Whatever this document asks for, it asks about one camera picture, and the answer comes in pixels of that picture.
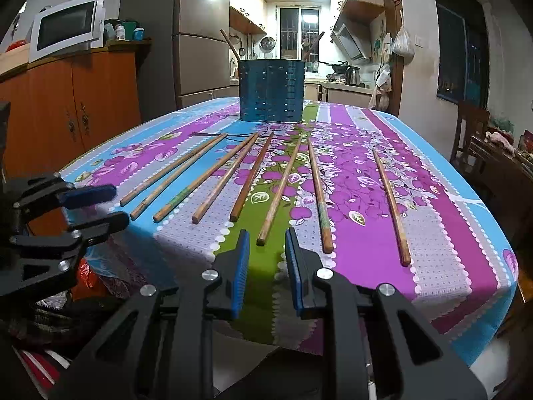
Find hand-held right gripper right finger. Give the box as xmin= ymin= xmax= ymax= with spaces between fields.
xmin=284 ymin=227 xmax=488 ymax=400

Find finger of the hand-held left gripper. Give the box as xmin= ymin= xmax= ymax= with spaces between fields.
xmin=12 ymin=173 xmax=118 ymax=222
xmin=0 ymin=212 xmax=131 ymax=298

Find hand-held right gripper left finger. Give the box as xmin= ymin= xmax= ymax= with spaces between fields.
xmin=48 ymin=229 xmax=251 ymax=400

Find group of wooden chopsticks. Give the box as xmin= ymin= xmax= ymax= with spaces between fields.
xmin=119 ymin=132 xmax=412 ymax=268

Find teal perforated utensil holder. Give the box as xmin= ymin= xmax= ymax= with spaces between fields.
xmin=237 ymin=59 xmax=307 ymax=124

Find orange wooden cabinet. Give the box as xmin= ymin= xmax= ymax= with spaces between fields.
xmin=0 ymin=38 xmax=153 ymax=238

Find floral striped tablecloth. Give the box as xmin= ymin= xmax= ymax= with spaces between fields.
xmin=58 ymin=97 xmax=521 ymax=368

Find white microwave oven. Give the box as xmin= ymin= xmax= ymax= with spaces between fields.
xmin=28 ymin=0 xmax=105 ymax=63

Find green box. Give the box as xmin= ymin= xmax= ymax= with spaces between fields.
xmin=103 ymin=19 xmax=139 ymax=43

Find kitchen counter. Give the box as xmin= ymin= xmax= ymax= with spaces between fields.
xmin=304 ymin=79 xmax=376 ymax=110

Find grey refrigerator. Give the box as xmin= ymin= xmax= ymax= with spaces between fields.
xmin=119 ymin=0 xmax=241 ymax=125

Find dark wooden chopstick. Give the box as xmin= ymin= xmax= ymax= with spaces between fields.
xmin=220 ymin=29 xmax=241 ymax=62
xmin=303 ymin=31 xmax=326 ymax=63

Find wooden chair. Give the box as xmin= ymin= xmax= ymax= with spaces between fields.
xmin=450 ymin=100 xmax=492 ymax=168

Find dark wooden dining table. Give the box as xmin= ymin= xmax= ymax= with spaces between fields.
xmin=465 ymin=133 xmax=533 ymax=242

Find barred kitchen window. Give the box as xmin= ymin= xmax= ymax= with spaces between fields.
xmin=278 ymin=7 xmax=321 ymax=61

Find steel range hood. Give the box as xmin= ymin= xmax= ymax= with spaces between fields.
xmin=330 ymin=12 xmax=374 ymax=61

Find pink cloth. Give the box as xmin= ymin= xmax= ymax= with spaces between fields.
xmin=485 ymin=131 xmax=518 ymax=147

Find upper kitchen cabinets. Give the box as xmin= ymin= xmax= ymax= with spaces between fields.
xmin=229 ymin=0 xmax=268 ymax=35

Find hanging white plastic bag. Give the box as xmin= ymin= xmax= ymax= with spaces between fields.
xmin=391 ymin=25 xmax=416 ymax=58

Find dark room window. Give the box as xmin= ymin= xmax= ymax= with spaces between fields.
xmin=436 ymin=2 xmax=493 ymax=108

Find thin black cord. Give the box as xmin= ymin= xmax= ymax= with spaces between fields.
xmin=192 ymin=131 xmax=260 ymax=139

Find hanging bags on door frame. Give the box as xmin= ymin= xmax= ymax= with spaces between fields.
xmin=370 ymin=64 xmax=393 ymax=111

